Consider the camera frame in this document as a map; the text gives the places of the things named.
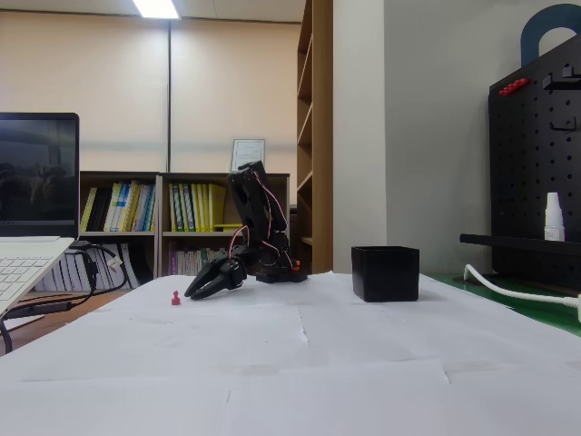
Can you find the wide yellow binder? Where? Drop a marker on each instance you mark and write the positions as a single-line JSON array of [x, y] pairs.
[[218, 206]]

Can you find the orange black table clamp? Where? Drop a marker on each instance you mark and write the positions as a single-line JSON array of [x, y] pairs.
[[296, 265]]

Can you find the white plastic bottle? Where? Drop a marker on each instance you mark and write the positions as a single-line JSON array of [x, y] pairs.
[[554, 218]]

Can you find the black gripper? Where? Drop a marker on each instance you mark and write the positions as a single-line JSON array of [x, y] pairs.
[[217, 278]]

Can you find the black plastic box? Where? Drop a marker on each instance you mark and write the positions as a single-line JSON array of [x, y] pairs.
[[386, 277]]

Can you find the framed certificate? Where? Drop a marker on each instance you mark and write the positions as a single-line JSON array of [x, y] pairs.
[[247, 152]]

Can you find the black pegboard shelf tray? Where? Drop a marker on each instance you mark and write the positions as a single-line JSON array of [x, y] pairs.
[[522, 244]]

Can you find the black pegboard hook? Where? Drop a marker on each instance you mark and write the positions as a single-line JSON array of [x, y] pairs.
[[547, 82], [563, 128], [566, 72]]

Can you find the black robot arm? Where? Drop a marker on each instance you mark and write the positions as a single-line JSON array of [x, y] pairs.
[[254, 204]]

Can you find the yellow green binder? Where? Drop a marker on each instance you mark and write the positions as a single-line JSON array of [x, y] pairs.
[[197, 209], [189, 209], [181, 209], [205, 209], [173, 209]]

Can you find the beige roller blind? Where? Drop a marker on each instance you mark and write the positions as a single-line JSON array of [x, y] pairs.
[[68, 68], [227, 82]]

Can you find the white laptop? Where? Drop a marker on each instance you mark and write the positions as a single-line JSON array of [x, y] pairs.
[[36, 181]]

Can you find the purple spine book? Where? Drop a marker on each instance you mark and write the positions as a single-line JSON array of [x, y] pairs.
[[173, 263]]

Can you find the black book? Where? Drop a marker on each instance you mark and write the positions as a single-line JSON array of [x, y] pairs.
[[100, 211]]

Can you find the ceiling light panel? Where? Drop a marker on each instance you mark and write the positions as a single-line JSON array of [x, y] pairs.
[[156, 8]]

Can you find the yellow white book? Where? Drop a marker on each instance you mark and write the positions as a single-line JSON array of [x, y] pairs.
[[113, 209]]

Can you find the blue book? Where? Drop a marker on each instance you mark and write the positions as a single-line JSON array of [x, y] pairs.
[[146, 209]]

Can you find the tall wooden shelf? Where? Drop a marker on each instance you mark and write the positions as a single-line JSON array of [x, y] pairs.
[[323, 68]]

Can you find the dark blue arch board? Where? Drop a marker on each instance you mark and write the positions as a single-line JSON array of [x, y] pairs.
[[528, 41]]

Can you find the flat lying yellow book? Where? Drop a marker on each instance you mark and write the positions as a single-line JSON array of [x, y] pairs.
[[224, 227]]

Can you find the black pegboard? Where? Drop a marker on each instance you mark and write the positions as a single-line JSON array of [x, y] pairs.
[[522, 181]]

